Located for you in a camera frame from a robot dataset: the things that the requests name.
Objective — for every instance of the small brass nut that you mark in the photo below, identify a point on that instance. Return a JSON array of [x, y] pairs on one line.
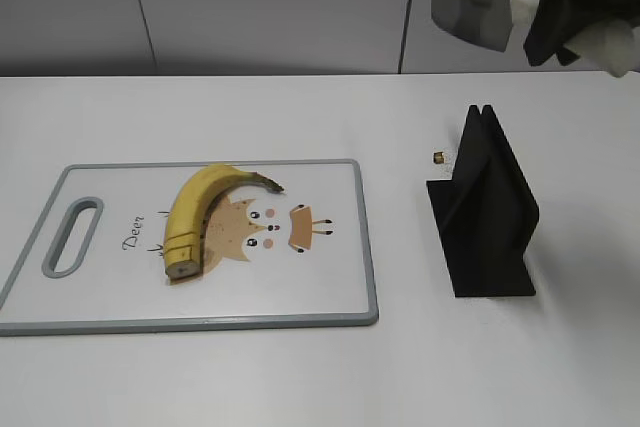
[[438, 158]]

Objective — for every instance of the black knife stand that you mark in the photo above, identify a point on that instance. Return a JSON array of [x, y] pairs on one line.
[[485, 213]]

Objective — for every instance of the yellow banana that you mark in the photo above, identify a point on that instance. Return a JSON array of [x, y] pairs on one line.
[[182, 238]]

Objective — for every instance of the white-handled kitchen knife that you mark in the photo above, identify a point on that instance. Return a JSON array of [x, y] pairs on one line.
[[488, 24]]

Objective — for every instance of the white grey-rimmed cutting board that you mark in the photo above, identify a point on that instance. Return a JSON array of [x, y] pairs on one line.
[[93, 262]]

